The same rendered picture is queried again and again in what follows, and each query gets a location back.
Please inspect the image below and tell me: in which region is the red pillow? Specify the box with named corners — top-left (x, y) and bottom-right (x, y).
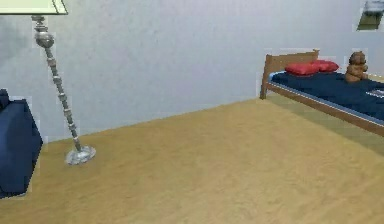
top-left (284, 62), bottom-right (320, 77)
top-left (312, 59), bottom-right (340, 74)

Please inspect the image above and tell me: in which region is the silver floor lamp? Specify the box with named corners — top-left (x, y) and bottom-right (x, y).
top-left (0, 0), bottom-right (97, 166)

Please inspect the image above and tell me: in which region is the wooden bed with blue cover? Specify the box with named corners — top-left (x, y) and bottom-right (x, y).
top-left (259, 49), bottom-right (384, 138)

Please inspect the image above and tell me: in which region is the brown teddy bear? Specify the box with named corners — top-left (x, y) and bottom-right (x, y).
top-left (344, 50), bottom-right (370, 84)

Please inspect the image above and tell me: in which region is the dark blue sofa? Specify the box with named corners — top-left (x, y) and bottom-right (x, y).
top-left (0, 88), bottom-right (44, 200)

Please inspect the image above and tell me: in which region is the grey flat item on bed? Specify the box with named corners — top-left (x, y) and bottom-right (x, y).
top-left (365, 88), bottom-right (384, 99)

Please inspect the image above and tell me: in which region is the framed wall picture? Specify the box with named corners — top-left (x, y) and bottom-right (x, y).
top-left (356, 0), bottom-right (384, 32)

